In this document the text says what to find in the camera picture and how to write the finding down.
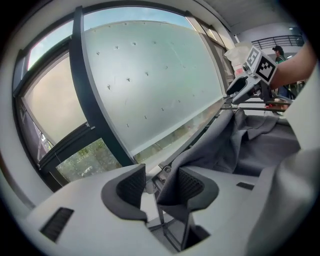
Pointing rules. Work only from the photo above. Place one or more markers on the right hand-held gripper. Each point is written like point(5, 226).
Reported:
point(262, 67)

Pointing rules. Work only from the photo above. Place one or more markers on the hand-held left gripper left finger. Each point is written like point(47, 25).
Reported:
point(87, 212)

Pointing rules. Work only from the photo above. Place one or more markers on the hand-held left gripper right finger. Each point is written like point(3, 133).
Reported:
point(230, 200)

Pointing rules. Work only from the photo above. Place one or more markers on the grey metal drying rack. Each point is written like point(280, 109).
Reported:
point(260, 109)

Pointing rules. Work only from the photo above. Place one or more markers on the dark grey garment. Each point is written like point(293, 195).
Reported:
point(250, 140)

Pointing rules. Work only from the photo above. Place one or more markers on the person's right forearm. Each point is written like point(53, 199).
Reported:
point(292, 70)

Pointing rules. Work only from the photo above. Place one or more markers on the clear water jug red label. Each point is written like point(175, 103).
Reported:
point(237, 53)

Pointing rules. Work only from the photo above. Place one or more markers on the black railing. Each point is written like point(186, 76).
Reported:
point(277, 38)

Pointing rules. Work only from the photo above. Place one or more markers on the black framed window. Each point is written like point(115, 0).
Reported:
point(81, 75)

